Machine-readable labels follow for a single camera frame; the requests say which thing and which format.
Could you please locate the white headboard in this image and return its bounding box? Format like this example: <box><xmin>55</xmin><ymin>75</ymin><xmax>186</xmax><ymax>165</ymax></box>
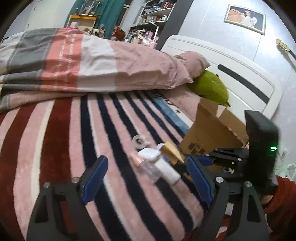
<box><xmin>161</xmin><ymin>35</ymin><xmax>282</xmax><ymax>121</ymax></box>

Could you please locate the white tube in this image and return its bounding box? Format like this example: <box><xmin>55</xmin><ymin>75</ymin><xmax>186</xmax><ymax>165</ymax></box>
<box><xmin>154</xmin><ymin>158</ymin><xmax>181</xmax><ymax>185</ymax></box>

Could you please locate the dark bookshelf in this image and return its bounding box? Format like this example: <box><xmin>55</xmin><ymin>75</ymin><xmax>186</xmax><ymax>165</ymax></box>
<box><xmin>125</xmin><ymin>1</ymin><xmax>193</xmax><ymax>50</ymax></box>

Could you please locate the pink striped pillow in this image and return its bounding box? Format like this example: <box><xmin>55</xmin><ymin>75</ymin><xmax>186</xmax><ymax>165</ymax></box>
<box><xmin>175</xmin><ymin>51</ymin><xmax>210</xmax><ymax>79</ymax></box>

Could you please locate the white earbuds case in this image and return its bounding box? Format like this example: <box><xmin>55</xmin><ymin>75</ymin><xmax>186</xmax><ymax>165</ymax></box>
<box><xmin>137</xmin><ymin>148</ymin><xmax>161</xmax><ymax>162</ymax></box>

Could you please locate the folded striped duvet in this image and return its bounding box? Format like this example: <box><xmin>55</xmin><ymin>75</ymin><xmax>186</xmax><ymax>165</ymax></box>
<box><xmin>1</xmin><ymin>28</ymin><xmax>193</xmax><ymax>111</ymax></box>

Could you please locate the yellow shelf unit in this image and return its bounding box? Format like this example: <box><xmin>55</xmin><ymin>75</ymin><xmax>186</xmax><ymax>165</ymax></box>
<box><xmin>66</xmin><ymin>15</ymin><xmax>97</xmax><ymax>32</ymax></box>

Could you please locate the clear bottle pink cap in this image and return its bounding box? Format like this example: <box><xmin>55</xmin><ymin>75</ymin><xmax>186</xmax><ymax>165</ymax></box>
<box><xmin>130</xmin><ymin>153</ymin><xmax>163</xmax><ymax>184</ymax></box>

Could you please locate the striped plush blanket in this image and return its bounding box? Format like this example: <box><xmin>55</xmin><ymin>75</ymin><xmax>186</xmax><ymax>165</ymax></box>
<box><xmin>1</xmin><ymin>91</ymin><xmax>204</xmax><ymax>240</ymax></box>

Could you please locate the brown cardboard box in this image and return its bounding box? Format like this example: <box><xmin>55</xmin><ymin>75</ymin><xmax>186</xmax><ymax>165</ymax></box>
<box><xmin>179</xmin><ymin>98</ymin><xmax>248</xmax><ymax>156</ymax></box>

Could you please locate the framed photo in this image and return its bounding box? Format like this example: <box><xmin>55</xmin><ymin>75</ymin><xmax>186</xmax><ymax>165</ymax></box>
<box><xmin>224</xmin><ymin>5</ymin><xmax>266</xmax><ymax>35</ymax></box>

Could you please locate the teal curtain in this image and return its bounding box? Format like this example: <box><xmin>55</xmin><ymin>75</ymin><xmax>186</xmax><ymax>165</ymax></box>
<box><xmin>64</xmin><ymin>0</ymin><xmax>127</xmax><ymax>39</ymax></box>

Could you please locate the green plush toy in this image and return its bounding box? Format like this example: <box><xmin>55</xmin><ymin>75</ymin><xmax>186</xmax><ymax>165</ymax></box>
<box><xmin>187</xmin><ymin>70</ymin><xmax>231</xmax><ymax>108</ymax></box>

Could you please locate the guitar headstock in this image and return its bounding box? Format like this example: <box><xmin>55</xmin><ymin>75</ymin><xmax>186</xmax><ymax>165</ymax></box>
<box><xmin>276</xmin><ymin>39</ymin><xmax>296</xmax><ymax>59</ymax></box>

